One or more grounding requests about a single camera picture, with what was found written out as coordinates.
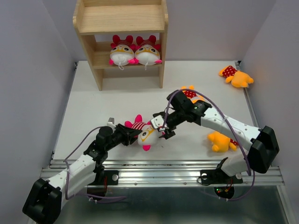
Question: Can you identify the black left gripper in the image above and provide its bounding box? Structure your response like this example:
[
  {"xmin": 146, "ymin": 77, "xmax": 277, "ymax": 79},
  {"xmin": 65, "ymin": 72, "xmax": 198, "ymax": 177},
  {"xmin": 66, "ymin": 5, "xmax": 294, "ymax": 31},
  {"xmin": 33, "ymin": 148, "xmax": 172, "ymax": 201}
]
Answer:
[{"xmin": 105, "ymin": 123, "xmax": 142, "ymax": 151}]

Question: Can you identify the white pink striped plush toy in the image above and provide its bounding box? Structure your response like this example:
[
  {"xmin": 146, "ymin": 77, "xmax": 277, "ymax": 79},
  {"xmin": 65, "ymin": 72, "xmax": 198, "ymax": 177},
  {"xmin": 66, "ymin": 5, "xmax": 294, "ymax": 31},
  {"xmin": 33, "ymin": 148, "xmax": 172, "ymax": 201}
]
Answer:
[{"xmin": 109, "ymin": 35, "xmax": 136, "ymax": 70}]

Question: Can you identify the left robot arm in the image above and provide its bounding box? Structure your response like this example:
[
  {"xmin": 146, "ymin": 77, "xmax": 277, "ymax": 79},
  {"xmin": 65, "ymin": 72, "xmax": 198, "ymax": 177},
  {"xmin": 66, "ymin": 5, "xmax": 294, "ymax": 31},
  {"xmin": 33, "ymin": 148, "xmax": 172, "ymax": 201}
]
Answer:
[{"xmin": 22, "ymin": 124, "xmax": 141, "ymax": 224}]

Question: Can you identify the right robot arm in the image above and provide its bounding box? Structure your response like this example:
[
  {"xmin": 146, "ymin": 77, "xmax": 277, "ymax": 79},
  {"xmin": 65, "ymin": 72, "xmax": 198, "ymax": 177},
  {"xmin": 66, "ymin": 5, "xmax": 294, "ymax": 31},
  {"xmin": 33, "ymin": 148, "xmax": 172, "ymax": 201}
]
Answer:
[{"xmin": 151, "ymin": 90, "xmax": 279, "ymax": 182}]

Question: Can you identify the wooden shelf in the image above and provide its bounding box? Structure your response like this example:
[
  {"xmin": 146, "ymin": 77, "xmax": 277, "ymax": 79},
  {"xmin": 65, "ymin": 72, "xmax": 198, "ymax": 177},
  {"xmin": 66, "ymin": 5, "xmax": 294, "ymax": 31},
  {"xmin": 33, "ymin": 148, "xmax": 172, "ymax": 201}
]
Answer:
[{"xmin": 72, "ymin": 0, "xmax": 169, "ymax": 91}]

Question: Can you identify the orange plush toy polka-dot dress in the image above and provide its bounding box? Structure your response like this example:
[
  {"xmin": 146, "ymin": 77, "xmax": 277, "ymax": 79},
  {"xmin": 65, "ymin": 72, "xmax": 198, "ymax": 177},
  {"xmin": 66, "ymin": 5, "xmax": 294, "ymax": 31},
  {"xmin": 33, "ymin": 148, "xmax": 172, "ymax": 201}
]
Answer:
[{"xmin": 181, "ymin": 85, "xmax": 205, "ymax": 103}]

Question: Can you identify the orange plush toy face down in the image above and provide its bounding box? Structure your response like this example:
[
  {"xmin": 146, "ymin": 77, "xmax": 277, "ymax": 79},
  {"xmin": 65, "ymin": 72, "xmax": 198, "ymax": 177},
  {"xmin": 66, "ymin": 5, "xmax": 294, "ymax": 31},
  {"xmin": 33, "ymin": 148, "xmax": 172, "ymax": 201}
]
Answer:
[{"xmin": 207, "ymin": 131, "xmax": 239, "ymax": 153}]

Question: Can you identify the far orange plush toy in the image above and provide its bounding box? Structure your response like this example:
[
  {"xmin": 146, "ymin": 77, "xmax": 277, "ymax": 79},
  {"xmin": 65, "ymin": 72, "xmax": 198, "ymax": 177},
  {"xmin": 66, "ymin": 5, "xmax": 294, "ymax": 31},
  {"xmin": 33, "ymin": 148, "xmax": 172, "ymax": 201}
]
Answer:
[{"xmin": 218, "ymin": 65, "xmax": 254, "ymax": 88}]

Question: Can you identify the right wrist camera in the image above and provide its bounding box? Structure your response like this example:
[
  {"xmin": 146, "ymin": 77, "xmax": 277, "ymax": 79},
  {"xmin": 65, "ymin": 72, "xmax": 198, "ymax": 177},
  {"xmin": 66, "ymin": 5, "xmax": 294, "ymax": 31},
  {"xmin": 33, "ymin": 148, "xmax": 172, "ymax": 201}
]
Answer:
[{"xmin": 150, "ymin": 115, "xmax": 168, "ymax": 132}]

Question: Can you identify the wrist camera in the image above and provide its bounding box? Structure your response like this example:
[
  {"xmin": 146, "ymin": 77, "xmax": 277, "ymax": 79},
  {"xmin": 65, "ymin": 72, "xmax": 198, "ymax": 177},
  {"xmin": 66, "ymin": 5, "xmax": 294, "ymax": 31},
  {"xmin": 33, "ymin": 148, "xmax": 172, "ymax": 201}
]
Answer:
[
  {"xmin": 150, "ymin": 115, "xmax": 168, "ymax": 132},
  {"xmin": 107, "ymin": 117, "xmax": 115, "ymax": 128}
]

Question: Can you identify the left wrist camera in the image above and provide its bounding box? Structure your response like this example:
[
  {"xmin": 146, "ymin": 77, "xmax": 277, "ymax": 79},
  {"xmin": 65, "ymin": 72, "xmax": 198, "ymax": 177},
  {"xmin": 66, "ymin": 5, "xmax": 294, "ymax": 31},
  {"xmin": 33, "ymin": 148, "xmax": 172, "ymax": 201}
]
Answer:
[{"xmin": 107, "ymin": 117, "xmax": 115, "ymax": 128}]

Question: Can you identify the aluminium rail base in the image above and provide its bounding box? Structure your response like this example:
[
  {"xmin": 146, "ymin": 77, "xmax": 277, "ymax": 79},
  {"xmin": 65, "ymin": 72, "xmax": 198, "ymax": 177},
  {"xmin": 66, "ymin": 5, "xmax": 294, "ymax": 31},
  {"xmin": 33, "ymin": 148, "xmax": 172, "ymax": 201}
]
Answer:
[{"xmin": 38, "ymin": 61, "xmax": 285, "ymax": 187}]

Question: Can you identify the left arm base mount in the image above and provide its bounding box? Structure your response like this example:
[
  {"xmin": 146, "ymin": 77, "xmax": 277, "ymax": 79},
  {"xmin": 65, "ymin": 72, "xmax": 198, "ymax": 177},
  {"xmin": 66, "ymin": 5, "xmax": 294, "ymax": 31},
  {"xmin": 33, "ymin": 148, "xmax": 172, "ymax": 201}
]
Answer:
[{"xmin": 86, "ymin": 170, "xmax": 119, "ymax": 197}]

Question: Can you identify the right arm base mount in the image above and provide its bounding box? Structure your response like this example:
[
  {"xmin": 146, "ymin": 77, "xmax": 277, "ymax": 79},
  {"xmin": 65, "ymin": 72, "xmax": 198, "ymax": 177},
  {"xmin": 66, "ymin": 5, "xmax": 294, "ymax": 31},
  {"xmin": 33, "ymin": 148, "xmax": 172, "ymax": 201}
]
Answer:
[{"xmin": 197, "ymin": 169, "xmax": 243, "ymax": 200}]

